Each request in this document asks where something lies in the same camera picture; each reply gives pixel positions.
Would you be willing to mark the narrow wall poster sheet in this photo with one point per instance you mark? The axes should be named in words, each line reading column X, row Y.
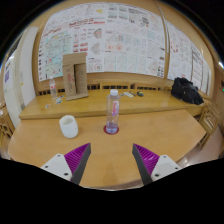
column 183, row 56

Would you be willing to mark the group of wooden chairs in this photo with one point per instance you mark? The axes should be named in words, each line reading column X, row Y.
column 210, row 123
column 6, row 130

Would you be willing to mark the white ceramic mug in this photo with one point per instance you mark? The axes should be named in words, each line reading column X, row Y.
column 69, row 128

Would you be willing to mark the small clear plastic bottle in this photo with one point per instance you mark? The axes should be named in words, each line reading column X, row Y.
column 53, row 89

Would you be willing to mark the black bag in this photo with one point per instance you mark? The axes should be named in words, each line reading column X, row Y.
column 186, row 90

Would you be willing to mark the large wall poster sheet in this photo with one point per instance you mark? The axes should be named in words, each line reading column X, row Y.
column 116, row 36

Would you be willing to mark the clear plastic water bottle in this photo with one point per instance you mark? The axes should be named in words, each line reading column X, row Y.
column 112, row 113

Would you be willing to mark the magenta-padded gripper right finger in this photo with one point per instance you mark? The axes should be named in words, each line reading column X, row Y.
column 163, row 166

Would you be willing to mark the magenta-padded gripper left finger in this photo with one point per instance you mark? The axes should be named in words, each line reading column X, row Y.
column 60, row 165

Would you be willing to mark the small dark round object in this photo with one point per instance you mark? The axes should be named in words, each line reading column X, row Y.
column 140, row 93

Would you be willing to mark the small white flat object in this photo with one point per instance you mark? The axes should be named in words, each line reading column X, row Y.
column 128, row 94

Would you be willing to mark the brown cardboard box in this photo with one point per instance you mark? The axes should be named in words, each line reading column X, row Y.
column 75, row 76

